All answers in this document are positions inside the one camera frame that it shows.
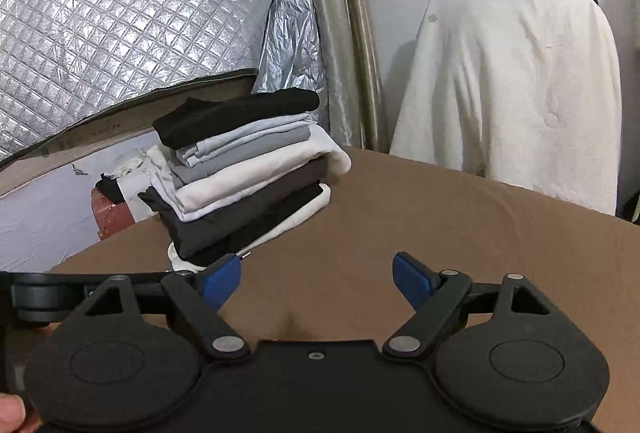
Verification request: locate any white crumpled cloth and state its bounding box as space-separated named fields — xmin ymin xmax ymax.
xmin=100 ymin=152 xmax=151 ymax=178

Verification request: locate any person's left hand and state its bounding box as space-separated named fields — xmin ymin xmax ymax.
xmin=0 ymin=394 xmax=28 ymax=433

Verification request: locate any small black cloth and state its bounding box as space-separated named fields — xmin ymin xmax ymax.
xmin=95 ymin=172 xmax=126 ymax=204

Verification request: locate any beige curtain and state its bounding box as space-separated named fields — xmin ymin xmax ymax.
xmin=299 ymin=0 xmax=388 ymax=151

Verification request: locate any quilted silver insulation panel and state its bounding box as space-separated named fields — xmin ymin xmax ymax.
xmin=0 ymin=0 xmax=273 ymax=158

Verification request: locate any black t-shirt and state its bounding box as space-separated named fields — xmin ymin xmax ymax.
xmin=152 ymin=89 xmax=321 ymax=148

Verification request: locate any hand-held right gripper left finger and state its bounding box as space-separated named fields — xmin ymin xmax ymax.
xmin=82 ymin=254 xmax=251 ymax=360

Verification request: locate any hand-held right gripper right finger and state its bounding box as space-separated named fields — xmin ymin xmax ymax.
xmin=391 ymin=251 xmax=553 ymax=358

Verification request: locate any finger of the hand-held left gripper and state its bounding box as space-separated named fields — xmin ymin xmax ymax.
xmin=92 ymin=252 xmax=251 ymax=288

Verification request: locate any white blanket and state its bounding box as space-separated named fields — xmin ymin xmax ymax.
xmin=389 ymin=0 xmax=623 ymax=216

